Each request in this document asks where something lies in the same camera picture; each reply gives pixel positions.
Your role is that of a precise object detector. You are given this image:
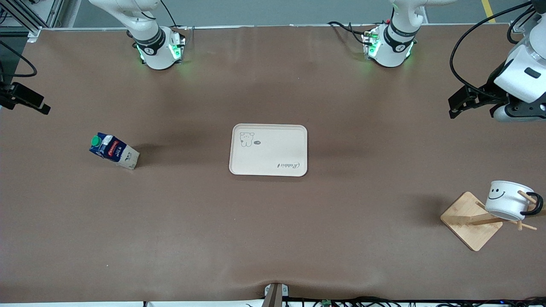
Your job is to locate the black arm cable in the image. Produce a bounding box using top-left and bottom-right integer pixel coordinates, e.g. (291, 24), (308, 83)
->
(0, 41), (38, 78)
(450, 0), (538, 88)

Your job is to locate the cream rectangular plastic tray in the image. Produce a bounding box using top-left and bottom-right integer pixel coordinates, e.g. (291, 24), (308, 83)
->
(229, 124), (308, 177)

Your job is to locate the wooden cup rack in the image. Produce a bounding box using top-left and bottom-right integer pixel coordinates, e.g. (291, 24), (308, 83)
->
(440, 191), (539, 252)

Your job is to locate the black left base cable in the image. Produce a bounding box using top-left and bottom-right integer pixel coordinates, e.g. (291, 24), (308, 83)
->
(328, 21), (372, 45)

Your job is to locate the blue white milk carton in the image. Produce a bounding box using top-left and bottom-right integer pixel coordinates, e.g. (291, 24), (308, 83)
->
(89, 132), (140, 170)

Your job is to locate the white smiley cup black handle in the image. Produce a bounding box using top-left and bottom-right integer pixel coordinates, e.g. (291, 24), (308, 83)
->
(485, 180), (545, 221)

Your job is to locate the black base cable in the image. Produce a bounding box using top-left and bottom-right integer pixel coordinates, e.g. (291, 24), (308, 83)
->
(328, 21), (372, 45)
(160, 0), (195, 34)

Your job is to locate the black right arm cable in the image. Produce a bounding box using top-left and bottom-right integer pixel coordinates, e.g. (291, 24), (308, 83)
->
(0, 41), (38, 78)

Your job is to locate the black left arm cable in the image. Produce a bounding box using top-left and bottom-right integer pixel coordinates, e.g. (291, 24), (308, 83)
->
(450, 0), (538, 88)

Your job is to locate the metal table edge bracket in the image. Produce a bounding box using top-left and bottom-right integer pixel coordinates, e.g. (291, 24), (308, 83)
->
(264, 282), (289, 307)

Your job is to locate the black right base cable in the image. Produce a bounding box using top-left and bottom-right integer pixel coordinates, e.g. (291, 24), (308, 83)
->
(160, 0), (195, 34)

